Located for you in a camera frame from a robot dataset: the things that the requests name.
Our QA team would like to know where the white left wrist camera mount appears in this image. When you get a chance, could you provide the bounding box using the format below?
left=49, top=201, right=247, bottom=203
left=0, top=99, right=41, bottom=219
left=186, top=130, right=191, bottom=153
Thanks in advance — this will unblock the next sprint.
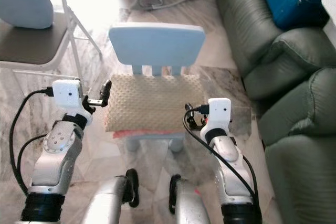
left=52, top=79, right=93, bottom=126

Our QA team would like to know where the green leather sofa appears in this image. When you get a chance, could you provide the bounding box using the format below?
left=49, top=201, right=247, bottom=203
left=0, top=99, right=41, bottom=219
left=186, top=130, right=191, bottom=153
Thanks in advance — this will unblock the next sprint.
left=210, top=0, right=336, bottom=224

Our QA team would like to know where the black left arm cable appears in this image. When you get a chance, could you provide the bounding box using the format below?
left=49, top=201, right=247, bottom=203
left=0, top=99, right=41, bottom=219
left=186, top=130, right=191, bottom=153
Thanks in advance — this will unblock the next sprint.
left=8, top=88, right=56, bottom=197

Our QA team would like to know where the silver left robot leg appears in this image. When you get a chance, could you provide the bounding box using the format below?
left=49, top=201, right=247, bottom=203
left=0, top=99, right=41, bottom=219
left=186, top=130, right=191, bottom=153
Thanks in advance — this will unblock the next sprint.
left=84, top=168, right=140, bottom=224

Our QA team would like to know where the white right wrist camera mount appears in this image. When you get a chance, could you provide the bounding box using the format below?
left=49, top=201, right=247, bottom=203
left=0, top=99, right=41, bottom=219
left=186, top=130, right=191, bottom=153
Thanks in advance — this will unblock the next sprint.
left=199, top=98, right=233, bottom=138

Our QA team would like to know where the silver right robot leg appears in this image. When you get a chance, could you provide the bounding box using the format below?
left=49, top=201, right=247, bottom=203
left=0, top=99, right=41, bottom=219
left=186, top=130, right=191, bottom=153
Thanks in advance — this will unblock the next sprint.
left=169, top=174, right=212, bottom=224

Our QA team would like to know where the metal folding chair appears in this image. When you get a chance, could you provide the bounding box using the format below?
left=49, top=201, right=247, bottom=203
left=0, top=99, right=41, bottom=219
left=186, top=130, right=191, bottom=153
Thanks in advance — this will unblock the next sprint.
left=0, top=0, right=103, bottom=81

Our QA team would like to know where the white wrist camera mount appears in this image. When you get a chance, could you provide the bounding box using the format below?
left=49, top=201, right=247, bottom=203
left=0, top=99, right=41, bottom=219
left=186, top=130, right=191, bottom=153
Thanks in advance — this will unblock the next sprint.
left=52, top=79, right=93, bottom=126
left=199, top=98, right=233, bottom=138

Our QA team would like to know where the small light blue chair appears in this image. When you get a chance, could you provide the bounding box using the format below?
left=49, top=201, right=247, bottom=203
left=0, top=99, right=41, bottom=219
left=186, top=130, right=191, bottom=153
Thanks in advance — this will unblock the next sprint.
left=108, top=22, right=206, bottom=154

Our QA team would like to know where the white object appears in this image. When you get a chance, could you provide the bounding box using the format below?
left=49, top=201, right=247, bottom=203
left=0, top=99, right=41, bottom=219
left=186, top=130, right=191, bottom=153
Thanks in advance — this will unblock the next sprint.
left=321, top=0, right=336, bottom=31

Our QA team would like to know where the beige dotted pillow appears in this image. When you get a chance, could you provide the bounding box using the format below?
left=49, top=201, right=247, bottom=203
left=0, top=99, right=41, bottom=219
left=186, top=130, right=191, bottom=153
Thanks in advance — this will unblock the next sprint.
left=104, top=73, right=206, bottom=133

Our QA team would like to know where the light blue cushion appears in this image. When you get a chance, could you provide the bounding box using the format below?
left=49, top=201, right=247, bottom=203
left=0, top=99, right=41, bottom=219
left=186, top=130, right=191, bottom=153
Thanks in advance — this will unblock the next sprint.
left=0, top=0, right=55, bottom=29

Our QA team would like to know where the silver robot leg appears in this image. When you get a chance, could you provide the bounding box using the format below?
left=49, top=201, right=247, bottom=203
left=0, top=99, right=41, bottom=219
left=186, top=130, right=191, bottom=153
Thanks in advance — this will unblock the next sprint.
left=84, top=168, right=140, bottom=224
left=169, top=174, right=212, bottom=224

